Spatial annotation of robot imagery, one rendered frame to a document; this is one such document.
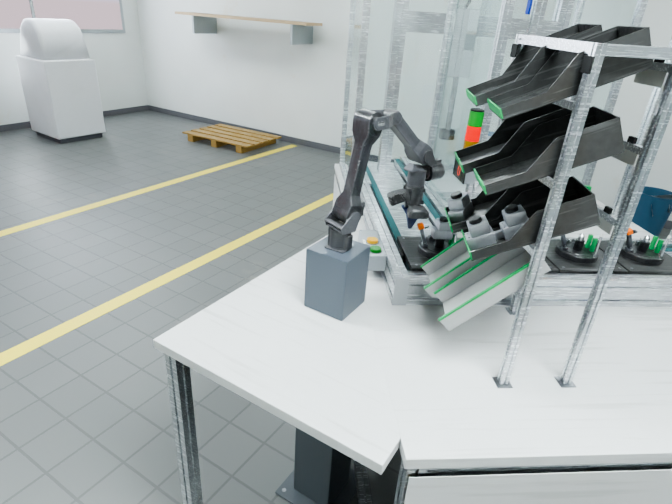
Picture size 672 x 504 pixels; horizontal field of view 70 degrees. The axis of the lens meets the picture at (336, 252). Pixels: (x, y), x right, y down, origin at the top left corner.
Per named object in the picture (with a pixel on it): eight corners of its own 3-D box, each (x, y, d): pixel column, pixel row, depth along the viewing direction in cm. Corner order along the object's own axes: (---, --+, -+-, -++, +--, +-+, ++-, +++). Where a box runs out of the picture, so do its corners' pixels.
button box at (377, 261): (365, 271, 162) (366, 254, 159) (357, 243, 181) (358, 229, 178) (385, 271, 163) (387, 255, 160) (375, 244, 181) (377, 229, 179)
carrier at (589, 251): (558, 275, 157) (569, 241, 152) (527, 243, 179) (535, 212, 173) (627, 276, 160) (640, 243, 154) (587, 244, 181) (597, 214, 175)
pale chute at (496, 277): (449, 331, 119) (438, 320, 117) (443, 303, 130) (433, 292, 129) (551, 270, 109) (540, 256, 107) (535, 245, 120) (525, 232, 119)
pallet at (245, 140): (283, 144, 655) (283, 136, 650) (244, 155, 595) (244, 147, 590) (222, 130, 706) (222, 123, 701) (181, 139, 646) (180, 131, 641)
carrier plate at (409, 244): (410, 273, 152) (411, 267, 151) (396, 240, 173) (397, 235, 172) (483, 274, 155) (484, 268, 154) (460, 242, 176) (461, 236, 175)
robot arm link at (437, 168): (425, 151, 142) (451, 147, 149) (406, 145, 148) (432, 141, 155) (420, 187, 148) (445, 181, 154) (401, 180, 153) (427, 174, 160)
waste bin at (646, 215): (667, 234, 450) (686, 189, 430) (667, 247, 423) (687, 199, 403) (621, 223, 467) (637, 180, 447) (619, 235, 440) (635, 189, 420)
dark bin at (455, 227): (452, 234, 123) (444, 208, 120) (446, 215, 135) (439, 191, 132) (565, 200, 117) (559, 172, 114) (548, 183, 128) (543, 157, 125)
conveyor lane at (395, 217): (407, 297, 156) (411, 270, 152) (370, 203, 231) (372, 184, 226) (491, 298, 159) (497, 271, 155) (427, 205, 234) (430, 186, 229)
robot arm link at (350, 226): (341, 236, 134) (342, 215, 131) (322, 225, 140) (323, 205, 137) (359, 231, 138) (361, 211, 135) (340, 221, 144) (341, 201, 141)
